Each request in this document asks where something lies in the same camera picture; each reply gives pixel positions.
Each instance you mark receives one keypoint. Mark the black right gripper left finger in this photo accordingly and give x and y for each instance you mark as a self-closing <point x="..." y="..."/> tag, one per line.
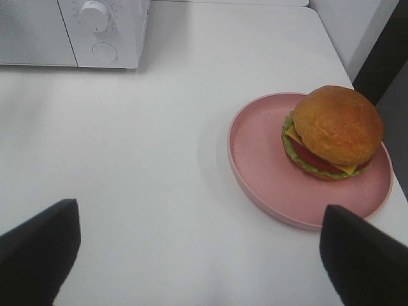
<point x="38" y="255"/>

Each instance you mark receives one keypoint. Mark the round door release button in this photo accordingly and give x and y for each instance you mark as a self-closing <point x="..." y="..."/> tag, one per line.
<point x="104" y="52"/>

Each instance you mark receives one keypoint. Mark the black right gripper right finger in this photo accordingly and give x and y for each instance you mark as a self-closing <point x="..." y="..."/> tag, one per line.
<point x="365" y="265"/>

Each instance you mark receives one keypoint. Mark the pink round plate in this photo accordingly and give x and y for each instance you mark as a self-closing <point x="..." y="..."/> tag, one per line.
<point x="276" y="185"/>

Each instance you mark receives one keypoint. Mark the white microwave oven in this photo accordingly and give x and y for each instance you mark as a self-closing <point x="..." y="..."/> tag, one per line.
<point x="126" y="31"/>

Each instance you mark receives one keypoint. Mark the white timer knob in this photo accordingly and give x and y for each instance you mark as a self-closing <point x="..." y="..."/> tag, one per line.
<point x="95" y="15"/>

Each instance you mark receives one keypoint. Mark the burger with lettuce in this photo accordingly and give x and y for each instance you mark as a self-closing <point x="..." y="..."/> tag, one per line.
<point x="333" y="133"/>

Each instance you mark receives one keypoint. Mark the white microwave door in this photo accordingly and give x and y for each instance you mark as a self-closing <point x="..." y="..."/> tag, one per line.
<point x="33" y="33"/>

